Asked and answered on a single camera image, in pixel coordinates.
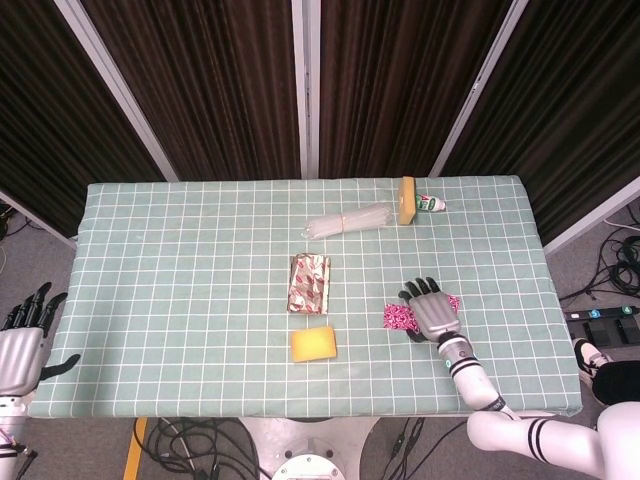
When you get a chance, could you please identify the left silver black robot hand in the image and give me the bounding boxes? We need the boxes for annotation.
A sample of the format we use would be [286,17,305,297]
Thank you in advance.
[0,282,81,397]

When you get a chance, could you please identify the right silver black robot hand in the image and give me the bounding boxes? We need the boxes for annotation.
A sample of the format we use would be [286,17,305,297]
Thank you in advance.
[398,276,462,345]

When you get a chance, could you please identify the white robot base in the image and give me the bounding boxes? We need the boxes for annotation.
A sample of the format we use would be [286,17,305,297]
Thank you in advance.
[238,416,382,480]

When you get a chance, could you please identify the small white green-label bottle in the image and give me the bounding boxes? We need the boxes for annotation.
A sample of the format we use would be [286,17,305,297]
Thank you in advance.
[414,193,448,214]

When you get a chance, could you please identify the wooden block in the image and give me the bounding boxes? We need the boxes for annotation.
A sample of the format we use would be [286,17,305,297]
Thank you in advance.
[397,175,418,227]

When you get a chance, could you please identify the flat yellow sponge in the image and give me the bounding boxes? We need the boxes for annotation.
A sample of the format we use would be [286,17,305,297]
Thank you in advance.
[290,325,340,364]

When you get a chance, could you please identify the bundle of clear straws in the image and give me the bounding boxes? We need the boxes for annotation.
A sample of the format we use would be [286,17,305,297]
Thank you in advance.
[301,201,393,241]

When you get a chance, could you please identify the silver red foil snack packet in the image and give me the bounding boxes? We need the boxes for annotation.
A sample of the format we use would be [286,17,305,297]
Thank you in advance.
[286,253,334,316]

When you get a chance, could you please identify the yellow floor tape strip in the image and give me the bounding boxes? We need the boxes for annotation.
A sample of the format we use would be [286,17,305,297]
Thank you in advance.
[122,417,150,480]

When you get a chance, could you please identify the black white sneaker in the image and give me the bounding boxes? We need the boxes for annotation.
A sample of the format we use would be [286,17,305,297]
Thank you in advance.
[571,337,614,387]

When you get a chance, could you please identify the black pedal box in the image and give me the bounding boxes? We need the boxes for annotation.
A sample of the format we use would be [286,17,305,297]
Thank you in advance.
[563,304,640,347]

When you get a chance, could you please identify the green checked tablecloth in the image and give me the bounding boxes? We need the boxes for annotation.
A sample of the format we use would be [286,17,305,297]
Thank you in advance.
[26,174,584,419]

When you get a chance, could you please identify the black trouser leg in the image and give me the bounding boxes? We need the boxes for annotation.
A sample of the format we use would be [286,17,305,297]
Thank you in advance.
[591,358,640,407]

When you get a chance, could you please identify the dark fabric partition panel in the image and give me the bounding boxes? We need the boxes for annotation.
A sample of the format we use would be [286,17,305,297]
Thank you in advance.
[0,0,167,251]
[318,0,516,179]
[82,0,302,182]
[447,0,640,256]

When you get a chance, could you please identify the black cable with inline connector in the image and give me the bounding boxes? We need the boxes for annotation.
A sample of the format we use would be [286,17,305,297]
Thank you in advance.
[385,417,427,480]

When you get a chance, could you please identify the thin dark floor cables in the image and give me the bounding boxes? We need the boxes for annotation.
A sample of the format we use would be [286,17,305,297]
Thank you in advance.
[0,202,32,242]

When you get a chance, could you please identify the black coiled cable pile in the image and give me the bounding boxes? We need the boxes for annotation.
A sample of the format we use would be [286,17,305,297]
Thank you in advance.
[558,227,640,303]

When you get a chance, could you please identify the black cable tangle under table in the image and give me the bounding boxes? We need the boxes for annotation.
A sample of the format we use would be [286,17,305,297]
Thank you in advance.
[143,417,262,480]

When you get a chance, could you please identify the grey partition post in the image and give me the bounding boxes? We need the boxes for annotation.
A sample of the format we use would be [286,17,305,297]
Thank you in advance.
[291,0,322,179]
[428,0,530,178]
[53,0,180,182]

